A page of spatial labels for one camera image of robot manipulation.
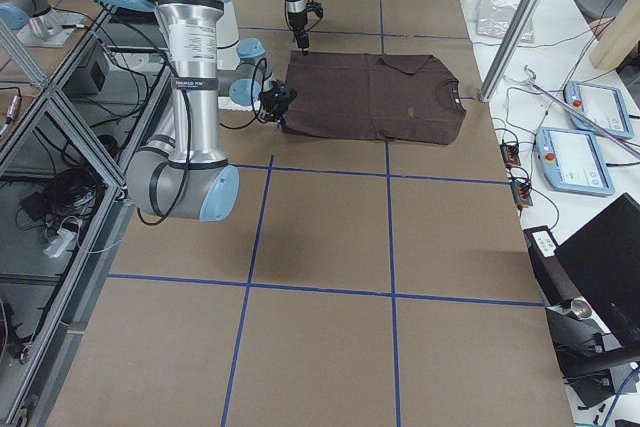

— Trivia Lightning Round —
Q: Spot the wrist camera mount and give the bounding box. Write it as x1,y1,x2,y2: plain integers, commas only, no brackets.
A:
306,0,324,20
263,80,297,109

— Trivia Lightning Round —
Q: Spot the lower teach pendant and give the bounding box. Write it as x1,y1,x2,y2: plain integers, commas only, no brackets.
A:
535,127,615,197

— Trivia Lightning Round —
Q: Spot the aluminium frame post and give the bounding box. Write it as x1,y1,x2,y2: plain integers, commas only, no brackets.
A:
479,0,540,102

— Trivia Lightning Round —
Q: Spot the silver foil bag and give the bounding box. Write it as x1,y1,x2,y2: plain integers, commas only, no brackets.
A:
476,0,518,39

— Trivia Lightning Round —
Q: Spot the dark brown t-shirt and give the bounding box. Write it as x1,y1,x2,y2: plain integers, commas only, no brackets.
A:
284,52,466,145

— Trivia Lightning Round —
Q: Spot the upper orange connector board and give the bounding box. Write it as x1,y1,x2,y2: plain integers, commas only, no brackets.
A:
500,142,521,168

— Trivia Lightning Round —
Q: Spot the orange connector board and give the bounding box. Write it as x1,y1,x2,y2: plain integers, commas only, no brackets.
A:
510,178,533,210
500,142,521,168

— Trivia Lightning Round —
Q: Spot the aluminium frame rack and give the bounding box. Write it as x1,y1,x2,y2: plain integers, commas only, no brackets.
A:
1,8,169,426

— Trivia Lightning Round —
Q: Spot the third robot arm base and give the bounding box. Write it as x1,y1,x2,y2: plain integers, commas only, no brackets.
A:
1,0,76,48

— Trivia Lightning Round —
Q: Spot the lower orange connector board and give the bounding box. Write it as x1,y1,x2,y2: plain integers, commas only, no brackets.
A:
510,178,533,210

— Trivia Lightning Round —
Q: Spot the wooden plank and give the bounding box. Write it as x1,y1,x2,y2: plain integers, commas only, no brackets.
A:
589,0,640,70

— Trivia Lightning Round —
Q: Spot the white power strip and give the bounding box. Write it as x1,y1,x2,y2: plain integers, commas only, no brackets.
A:
43,227,78,258

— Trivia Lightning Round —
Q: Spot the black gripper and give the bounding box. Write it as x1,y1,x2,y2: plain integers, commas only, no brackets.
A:
259,94,290,130
287,11,310,56

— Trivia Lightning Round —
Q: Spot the upper teach pendant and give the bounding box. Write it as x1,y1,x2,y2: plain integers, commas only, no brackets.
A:
564,81,634,140

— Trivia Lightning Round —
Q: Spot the black stand with label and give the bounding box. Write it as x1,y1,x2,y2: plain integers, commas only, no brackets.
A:
523,226,581,306

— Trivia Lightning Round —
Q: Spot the black laptop monitor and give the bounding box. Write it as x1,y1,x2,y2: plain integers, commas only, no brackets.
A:
556,193,639,346

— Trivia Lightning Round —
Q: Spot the teach pendant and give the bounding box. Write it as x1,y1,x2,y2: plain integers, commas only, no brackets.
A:
535,127,615,197
564,81,634,140

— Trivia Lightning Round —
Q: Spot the black box under frame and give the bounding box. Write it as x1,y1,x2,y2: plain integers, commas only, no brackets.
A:
76,58,109,91

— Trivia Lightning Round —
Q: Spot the silver metal cup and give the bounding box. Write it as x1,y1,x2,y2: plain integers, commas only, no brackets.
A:
560,298,593,321

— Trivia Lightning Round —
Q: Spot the bundle of black cables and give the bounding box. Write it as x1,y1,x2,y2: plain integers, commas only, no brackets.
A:
19,166,106,228

